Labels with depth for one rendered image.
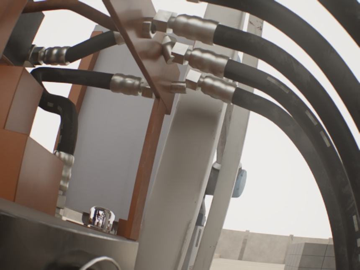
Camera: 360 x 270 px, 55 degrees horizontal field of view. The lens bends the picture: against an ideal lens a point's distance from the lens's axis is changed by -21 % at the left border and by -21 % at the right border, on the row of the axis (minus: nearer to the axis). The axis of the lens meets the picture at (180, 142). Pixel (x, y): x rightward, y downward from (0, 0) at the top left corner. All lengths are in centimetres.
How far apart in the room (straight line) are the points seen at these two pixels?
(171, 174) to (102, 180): 54
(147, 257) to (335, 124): 35
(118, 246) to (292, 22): 22
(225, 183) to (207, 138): 103
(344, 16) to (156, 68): 33
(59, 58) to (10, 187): 29
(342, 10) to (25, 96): 29
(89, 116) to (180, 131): 60
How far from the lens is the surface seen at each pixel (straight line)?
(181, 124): 63
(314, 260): 552
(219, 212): 164
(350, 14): 24
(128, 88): 60
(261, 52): 41
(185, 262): 244
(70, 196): 116
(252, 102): 57
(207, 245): 166
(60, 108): 52
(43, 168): 36
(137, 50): 43
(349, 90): 31
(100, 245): 19
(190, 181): 60
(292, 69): 40
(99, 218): 70
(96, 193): 113
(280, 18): 33
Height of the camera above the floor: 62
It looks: 14 degrees up
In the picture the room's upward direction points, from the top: 12 degrees clockwise
